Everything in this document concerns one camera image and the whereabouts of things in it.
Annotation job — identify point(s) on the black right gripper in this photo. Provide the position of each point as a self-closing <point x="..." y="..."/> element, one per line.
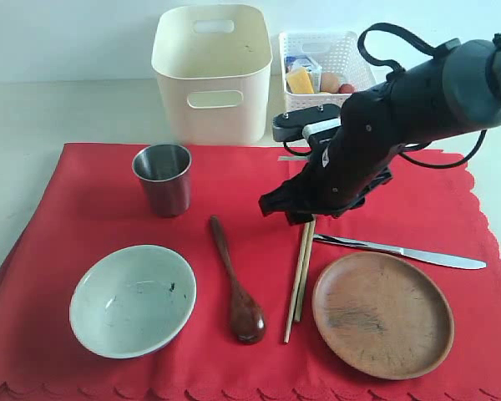
<point x="363" y="145"/>

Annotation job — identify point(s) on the long wooden chopstick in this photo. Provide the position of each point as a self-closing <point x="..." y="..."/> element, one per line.
<point x="296" y="283"/>

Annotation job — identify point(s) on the short wooden chopstick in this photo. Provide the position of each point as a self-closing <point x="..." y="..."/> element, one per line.
<point x="305" y="261"/>

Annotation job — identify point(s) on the yellow cheese wedge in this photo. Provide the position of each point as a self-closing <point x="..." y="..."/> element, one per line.
<point x="299" y="81"/>

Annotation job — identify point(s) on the orange red sausage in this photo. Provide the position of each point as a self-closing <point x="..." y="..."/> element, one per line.
<point x="346" y="89"/>

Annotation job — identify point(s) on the brown egg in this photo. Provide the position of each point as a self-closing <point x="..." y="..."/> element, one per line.
<point x="330" y="83"/>

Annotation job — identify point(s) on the dark wooden spoon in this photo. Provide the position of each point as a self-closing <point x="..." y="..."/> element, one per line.
<point x="246" y="318"/>

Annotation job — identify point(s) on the blue white milk carton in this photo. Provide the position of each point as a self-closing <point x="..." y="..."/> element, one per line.
<point x="310" y="64"/>

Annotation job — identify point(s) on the stainless steel cup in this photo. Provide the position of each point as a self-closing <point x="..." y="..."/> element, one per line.
<point x="163" y="171"/>

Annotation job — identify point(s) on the round brown wooden plate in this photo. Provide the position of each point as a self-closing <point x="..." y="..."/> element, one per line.
<point x="382" y="316"/>

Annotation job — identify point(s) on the pale green ceramic bowl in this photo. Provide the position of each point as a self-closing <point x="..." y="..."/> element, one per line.
<point x="133" y="301"/>

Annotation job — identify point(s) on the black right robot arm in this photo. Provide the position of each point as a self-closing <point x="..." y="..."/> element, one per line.
<point x="457" y="91"/>

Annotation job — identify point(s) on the silver table knife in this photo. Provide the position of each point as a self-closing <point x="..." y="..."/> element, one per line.
<point x="434" y="258"/>

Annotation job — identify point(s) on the white perforated plastic basket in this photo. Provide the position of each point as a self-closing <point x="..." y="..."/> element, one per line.
<point x="337" y="53"/>

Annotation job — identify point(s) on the cream plastic storage bin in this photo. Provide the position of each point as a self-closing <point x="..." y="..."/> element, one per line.
<point x="213" y="68"/>

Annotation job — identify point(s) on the red scalloped table cloth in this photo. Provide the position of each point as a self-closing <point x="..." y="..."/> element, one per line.
<point x="94" y="205"/>

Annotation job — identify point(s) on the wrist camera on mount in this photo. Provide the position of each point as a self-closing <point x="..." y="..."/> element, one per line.
<point x="300" y="124"/>

